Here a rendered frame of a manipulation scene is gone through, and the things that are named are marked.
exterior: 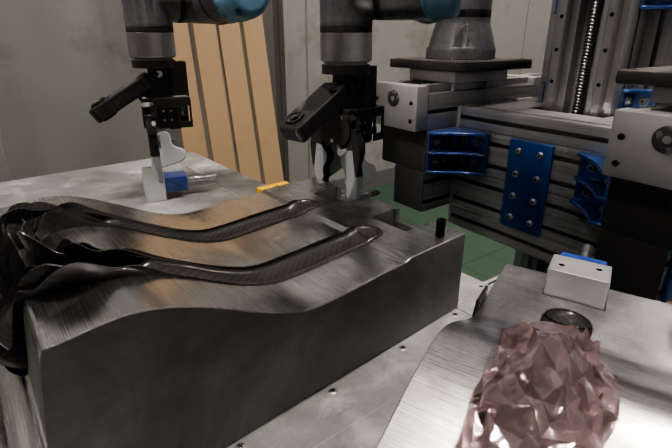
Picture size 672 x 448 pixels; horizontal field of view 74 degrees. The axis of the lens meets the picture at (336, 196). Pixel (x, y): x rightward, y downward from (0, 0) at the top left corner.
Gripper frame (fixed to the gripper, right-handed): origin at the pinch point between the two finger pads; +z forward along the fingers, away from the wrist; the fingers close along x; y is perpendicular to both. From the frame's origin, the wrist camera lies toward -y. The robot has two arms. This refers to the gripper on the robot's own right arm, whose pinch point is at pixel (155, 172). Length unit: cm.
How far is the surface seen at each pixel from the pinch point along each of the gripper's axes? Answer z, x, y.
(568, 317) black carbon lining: -1, -63, 31
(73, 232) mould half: -8.7, -47.6, -7.0
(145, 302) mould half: -9, -60, -2
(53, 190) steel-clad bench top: 4.8, 12.1, -18.9
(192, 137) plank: 21, 136, 19
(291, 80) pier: 0, 177, 83
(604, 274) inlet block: -4, -63, 35
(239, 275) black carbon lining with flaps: -4, -51, 5
